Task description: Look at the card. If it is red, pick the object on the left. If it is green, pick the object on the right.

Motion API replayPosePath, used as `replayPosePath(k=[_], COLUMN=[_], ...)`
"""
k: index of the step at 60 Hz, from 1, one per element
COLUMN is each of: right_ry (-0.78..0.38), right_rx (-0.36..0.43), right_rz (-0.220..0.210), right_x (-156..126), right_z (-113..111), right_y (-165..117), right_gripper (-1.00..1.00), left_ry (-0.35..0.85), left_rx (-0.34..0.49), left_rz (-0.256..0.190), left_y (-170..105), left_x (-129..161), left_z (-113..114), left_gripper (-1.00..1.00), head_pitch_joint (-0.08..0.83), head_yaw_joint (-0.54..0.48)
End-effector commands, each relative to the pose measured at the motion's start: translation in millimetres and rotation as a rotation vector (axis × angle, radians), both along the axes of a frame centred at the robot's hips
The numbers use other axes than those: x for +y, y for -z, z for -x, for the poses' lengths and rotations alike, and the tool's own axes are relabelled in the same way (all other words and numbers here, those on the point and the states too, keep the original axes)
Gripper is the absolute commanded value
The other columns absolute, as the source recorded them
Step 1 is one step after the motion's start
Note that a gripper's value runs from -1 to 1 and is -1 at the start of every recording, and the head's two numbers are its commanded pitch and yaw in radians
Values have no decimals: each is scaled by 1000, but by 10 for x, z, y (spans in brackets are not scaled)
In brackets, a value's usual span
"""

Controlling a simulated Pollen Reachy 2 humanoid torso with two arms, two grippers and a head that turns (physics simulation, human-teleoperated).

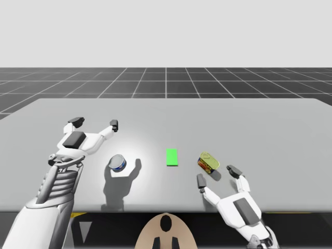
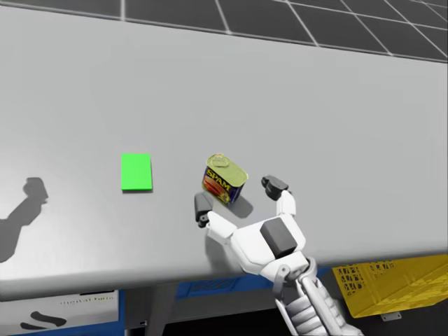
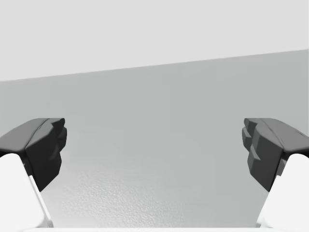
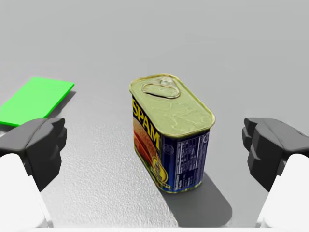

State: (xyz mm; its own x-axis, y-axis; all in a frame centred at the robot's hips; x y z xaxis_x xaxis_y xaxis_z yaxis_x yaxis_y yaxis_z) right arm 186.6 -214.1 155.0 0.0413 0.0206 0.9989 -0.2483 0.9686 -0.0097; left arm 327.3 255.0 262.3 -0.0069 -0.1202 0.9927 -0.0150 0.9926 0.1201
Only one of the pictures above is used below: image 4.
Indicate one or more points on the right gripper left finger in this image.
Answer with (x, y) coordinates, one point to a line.
(36, 154)

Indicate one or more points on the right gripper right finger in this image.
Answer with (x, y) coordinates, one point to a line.
(268, 154)

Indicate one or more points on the green pad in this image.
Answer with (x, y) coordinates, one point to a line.
(36, 99)

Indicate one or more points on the green and blue rectangular can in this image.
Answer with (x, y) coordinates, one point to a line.
(169, 120)

